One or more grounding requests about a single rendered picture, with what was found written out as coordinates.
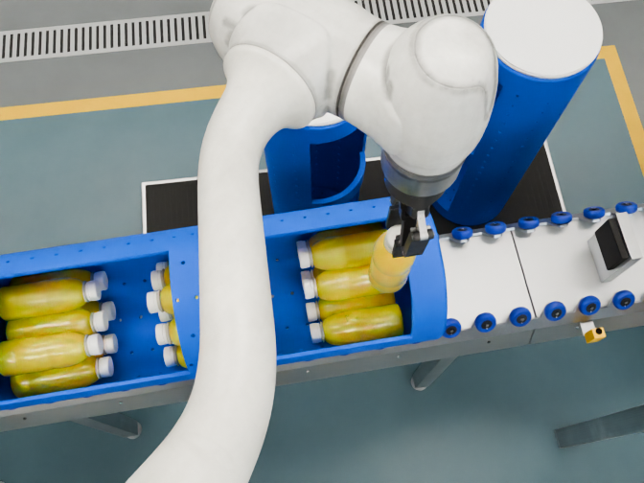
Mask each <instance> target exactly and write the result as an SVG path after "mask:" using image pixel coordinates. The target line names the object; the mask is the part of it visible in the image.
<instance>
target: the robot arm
mask: <svg viewBox="0 0 644 483"><path fill-rule="evenodd" d="M209 34H210V37H211V39H212V41H213V44H214V46H215V48H216V50H217V52H218V54H219V56H220V57H221V58H222V59H223V70H224V74H225V77H226V78H227V84H226V88H225V90H224V92H223V94H222V96H221V98H220V100H219V101H218V104H217V106H216V108H215V110H214V112H213V115H212V117H211V119H210V121H209V124H208V126H207V128H206V131H205V134H204V137H203V141H202V145H201V150H200V155H199V163H198V176H197V211H198V264H199V319H200V339H199V356H198V365H197V371H196V376H195V384H194V387H193V390H192V394H191V396H190V398H189V401H188V403H187V405H186V407H185V409H184V411H183V413H182V415H181V417H180V418H179V420H178V421H177V423H176V424H175V426H174V427H173V429H172V431H171V432H170V433H169V435H168V436H167V437H166V438H165V440H164V441H163V442H162V443H161V444H160V445H159V447H158V448H157V449H156V450H155V451H154V452H153V453H152V455H151V456H150V457H149V458H148V459H147V460H146V461H145V462H144V463H143V464H142V465H141V466H140V468H139V469H138V470H137V471H136V472H135V473H134V474H133V475H132V476H131V477H130V478H129V479H128V481H127V482H126V483H248V481H249V479H250V476H251V474H252V472H253V470H254V467H255V465H256V462H257V459H258V457H259V454H260V451H261V448H262V445H263V442H264V439H265V434H266V431H267V427H268V423H269V419H270V415H271V410H272V405H273V399H274V392H275V381H276V337H275V327H274V317H273V308H272V300H271V291H270V283H269V274H268V265H267V257H266V249H265V232H264V224H263V215H262V207H261V198H260V189H259V164H260V159H261V156H262V153H263V150H264V148H265V145H266V144H267V142H268V141H269V140H270V138H271V137H272V136H273V135H274V134H275V133H276V132H278V131H279V130H281V129H283V128H291V129H298V128H303V127H306V126H307V125H308V124H309V123H310V122H311V121H312V120H314V119H317V118H321V117H323V116H324V115H325V114H326V113H330V114H333V115H334V116H336V117H339V118H341V119H342V120H344V121H346V122H348V123H350V124H351V125H353V126H354V127H357V128H358V129H359V130H361V131H362V132H364V133H365V134H366V135H368V136H369V137H370V138H372V139H373V140H374V141H375V142H376V143H377V144H379V145H380V146H381V147H382V149H381V155H380V163H381V168H382V171H383V173H384V183H385V186H386V188H387V190H388V192H389V193H390V195H391V196H390V199H389V200H390V203H391V204H392V206H389V210H388V215H387V219H386V223H385V226H386V229H389V228H391V227H392V226H394V225H400V226H401V233H400V234H399V235H396V238H395V239H394V246H393V251H392V257H393V258H399V257H405V258H406V257H412V256H418V255H423V253H424V251H425V249H426V246H427V244H428V242H429V240H432V239H434V236H435V233H434V231H433V229H430V225H426V218H427V217H428V215H429V207H430V205H431V204H433V203H434V202H435V201H436V200H438V199H439V198H440V197H441V196H442V195H443V193H444V192H445V190H446V189H447V188H448V187H450V186H451V185H452V184H453V182H454V181H455V180H456V178H457V176H458V174H459V172H460V170H461V167H462V165H463V163H464V162H465V160H466V158H467V156H468V155H469V154H470V153H471V152H472V151H473V150H474V148H475V147H476V146H477V144H478V143H479V141H480V139H481V138H482V136H483V133H484V131H485V129H486V127H487V125H488V123H489V121H490V118H491V114H492V111H493V107H494V103H495V95H496V90H497V83H498V60H497V54H496V50H495V46H494V43H493V41H492V40H491V38H490V36H489V35H488V34H487V32H486V31H485V30H484V29H483V28H482V27H481V26H479V25H478V24H477V23H475V22H474V21H472V20H470V19H468V18H467V17H464V16H461V15H457V14H450V13H443V14H437V15H433V16H430V17H428V18H426V19H424V20H421V21H419V22H417V23H415V24H414V25H412V26H410V27H409V28H403V27H399V26H395V25H392V24H390V23H387V22H385V21H383V20H381V19H379V18H377V17H376V16H374V15H372V14H371V13H369V12H368V11H367V10H365V9H364V8H363V7H361V6H360V5H358V4H356V3H354V2H352V1H351V0H214V1H213V3H212V6H211V9H210V13H209Z"/></svg>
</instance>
